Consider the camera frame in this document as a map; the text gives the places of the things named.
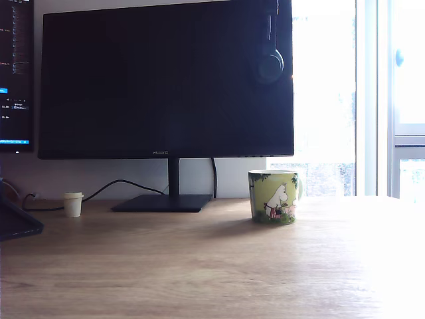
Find cream coffee capsule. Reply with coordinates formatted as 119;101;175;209
63;191;84;219

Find lit monitor with code text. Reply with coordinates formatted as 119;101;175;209
0;0;35;154

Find large black monitor with stand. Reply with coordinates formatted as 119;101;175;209
37;0;295;213

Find green cartoon print mug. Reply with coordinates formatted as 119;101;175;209
247;169;305;226

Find black headphones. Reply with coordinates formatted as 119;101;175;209
254;0;286;84

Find black power cable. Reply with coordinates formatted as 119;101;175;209
21;179;169;212

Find black monitor cable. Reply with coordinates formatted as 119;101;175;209
211;158;218;199

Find white window frame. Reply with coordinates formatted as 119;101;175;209
266;0;425;204

